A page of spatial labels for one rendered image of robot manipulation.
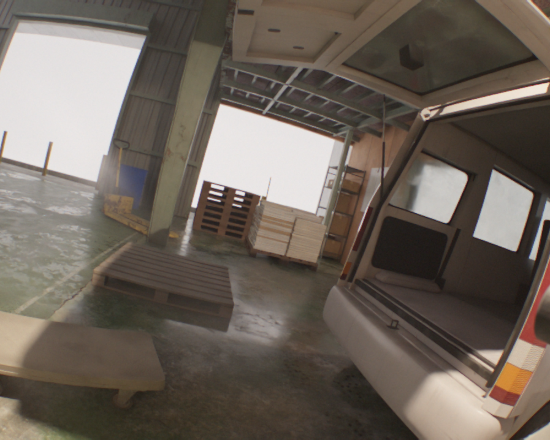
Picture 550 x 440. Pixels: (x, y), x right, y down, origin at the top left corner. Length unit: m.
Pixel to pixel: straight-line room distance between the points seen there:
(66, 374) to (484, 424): 1.39
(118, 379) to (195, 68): 3.80
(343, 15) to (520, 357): 1.37
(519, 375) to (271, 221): 4.30
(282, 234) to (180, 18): 5.67
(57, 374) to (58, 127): 9.26
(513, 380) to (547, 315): 0.52
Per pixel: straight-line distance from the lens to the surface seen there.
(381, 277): 2.11
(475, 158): 2.57
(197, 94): 4.29
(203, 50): 4.48
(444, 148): 2.36
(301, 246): 5.06
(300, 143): 9.32
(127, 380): 1.30
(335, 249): 6.91
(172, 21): 8.21
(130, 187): 6.74
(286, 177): 9.17
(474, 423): 1.14
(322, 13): 1.37
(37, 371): 1.29
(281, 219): 4.93
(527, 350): 1.09
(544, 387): 1.28
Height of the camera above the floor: 0.99
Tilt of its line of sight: 4 degrees down
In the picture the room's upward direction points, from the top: 15 degrees clockwise
